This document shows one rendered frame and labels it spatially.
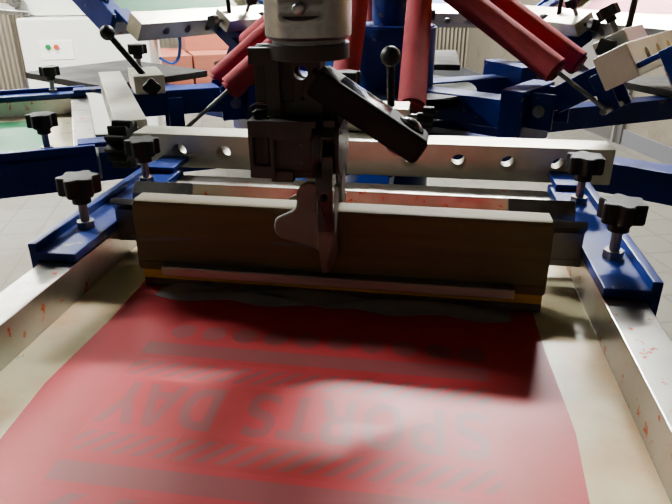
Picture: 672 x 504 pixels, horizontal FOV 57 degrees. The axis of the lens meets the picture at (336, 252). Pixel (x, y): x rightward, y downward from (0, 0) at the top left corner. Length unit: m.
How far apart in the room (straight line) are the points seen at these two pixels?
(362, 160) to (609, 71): 0.38
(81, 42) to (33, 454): 4.74
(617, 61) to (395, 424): 0.67
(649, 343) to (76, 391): 0.46
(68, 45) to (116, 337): 4.62
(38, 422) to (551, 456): 0.37
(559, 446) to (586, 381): 0.09
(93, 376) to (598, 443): 0.40
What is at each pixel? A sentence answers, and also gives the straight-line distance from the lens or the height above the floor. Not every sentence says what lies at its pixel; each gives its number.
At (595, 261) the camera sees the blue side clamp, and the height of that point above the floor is 1.00.
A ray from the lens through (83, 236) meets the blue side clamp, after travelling 0.71.
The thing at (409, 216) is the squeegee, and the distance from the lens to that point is 0.58.
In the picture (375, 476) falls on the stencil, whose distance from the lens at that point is 0.44.
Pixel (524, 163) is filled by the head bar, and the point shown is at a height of 1.02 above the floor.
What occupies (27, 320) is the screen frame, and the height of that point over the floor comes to 0.98.
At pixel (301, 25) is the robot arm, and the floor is 1.22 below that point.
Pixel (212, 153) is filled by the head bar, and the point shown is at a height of 1.01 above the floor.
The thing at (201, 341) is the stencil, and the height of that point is 0.95.
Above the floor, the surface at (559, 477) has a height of 0.95.
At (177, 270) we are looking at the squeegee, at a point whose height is 0.99.
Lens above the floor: 1.26
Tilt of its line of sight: 24 degrees down
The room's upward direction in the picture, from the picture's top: straight up
